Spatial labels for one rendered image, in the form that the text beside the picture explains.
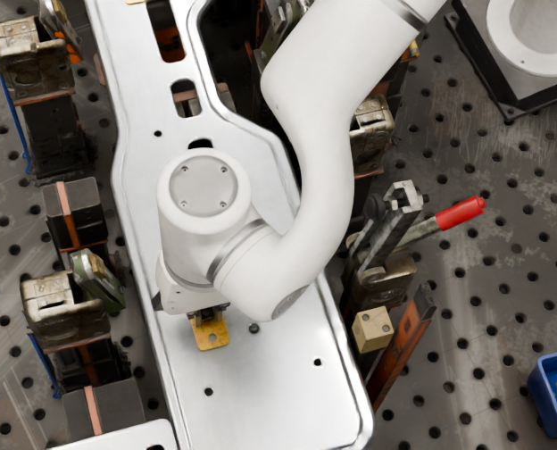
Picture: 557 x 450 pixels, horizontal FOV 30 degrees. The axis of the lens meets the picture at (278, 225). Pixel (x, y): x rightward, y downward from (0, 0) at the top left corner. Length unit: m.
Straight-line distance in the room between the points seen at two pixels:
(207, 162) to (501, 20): 0.90
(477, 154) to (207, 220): 0.87
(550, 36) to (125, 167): 0.71
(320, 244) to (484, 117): 0.87
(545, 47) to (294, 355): 0.72
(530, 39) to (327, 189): 0.86
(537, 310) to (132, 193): 0.66
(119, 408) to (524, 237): 0.73
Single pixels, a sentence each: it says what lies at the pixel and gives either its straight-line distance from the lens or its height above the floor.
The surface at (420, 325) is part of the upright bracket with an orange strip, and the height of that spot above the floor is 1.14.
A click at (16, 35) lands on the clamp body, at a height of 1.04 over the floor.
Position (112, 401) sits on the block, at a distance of 1.24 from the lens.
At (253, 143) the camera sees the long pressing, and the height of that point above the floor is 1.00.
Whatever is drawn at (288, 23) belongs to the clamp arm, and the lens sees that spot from 1.32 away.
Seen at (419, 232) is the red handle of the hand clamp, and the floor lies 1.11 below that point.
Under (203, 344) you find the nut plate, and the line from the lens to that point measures 1.23.
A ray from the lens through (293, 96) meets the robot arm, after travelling 0.91.
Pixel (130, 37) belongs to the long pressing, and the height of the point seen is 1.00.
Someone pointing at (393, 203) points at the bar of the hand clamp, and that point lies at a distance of 1.08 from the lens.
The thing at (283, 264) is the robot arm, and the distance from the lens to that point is 0.92.
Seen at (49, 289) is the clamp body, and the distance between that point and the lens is 1.22.
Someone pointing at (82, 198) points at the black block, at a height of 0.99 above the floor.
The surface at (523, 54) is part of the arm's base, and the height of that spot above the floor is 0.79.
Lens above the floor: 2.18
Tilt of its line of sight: 66 degrees down
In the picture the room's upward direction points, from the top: 8 degrees clockwise
